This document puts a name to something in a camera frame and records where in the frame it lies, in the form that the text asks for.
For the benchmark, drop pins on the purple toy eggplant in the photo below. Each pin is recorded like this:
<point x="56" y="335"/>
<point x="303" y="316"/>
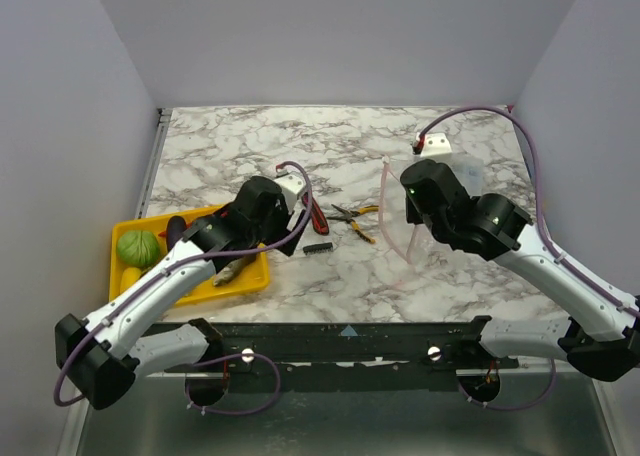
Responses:
<point x="175" y="228"/>

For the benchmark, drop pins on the green toy cabbage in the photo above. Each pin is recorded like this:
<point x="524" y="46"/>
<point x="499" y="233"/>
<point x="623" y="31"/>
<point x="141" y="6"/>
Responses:
<point x="138" y="248"/>

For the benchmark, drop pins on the black comb piece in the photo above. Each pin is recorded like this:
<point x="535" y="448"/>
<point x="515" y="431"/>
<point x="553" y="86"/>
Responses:
<point x="318" y="248"/>

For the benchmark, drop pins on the red black utility knife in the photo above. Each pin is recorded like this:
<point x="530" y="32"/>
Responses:
<point x="319" y="221"/>

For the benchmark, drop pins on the yellow handled pliers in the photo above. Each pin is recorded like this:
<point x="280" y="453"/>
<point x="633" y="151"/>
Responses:
<point x="349" y="216"/>

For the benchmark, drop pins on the yellow plastic tray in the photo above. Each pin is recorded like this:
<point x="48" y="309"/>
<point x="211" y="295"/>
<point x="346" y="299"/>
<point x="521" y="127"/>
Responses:
<point x="254" y="278"/>

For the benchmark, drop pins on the yellow toy lemon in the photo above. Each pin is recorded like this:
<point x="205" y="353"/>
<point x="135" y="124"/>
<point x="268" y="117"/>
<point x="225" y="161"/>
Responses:
<point x="129" y="277"/>

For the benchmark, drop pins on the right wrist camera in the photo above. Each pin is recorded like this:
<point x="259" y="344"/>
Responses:
<point x="431" y="145"/>

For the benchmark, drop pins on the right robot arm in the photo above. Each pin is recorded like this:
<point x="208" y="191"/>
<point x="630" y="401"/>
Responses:
<point x="599" y="337"/>

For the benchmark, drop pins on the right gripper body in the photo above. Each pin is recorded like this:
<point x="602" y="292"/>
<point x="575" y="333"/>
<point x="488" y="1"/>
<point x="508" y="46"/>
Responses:
<point x="413" y="216"/>

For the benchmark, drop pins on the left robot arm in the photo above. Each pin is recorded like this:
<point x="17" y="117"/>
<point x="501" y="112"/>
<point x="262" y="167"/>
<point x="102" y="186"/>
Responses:
<point x="104" y="353"/>

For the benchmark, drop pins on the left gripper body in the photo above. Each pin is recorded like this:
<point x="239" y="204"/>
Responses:
<point x="276" y="228"/>

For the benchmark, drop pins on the black base frame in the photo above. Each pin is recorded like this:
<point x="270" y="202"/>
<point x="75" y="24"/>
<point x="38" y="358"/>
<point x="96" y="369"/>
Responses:
<point x="352" y="357"/>

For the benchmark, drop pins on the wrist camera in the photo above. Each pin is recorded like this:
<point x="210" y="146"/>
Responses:
<point x="293" y="186"/>
<point x="431" y="145"/>

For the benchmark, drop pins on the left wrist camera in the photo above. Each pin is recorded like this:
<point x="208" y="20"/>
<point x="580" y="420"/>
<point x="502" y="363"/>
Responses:
<point x="293" y="186"/>

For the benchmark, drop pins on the clear zip top bag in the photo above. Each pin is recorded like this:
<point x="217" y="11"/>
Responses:
<point x="414" y="254"/>

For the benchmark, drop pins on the toy fish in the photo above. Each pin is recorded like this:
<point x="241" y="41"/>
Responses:
<point x="232" y="270"/>

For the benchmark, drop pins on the clear screw organizer box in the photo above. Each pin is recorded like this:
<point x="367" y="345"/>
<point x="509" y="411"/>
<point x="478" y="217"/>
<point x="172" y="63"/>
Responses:
<point x="469" y="170"/>

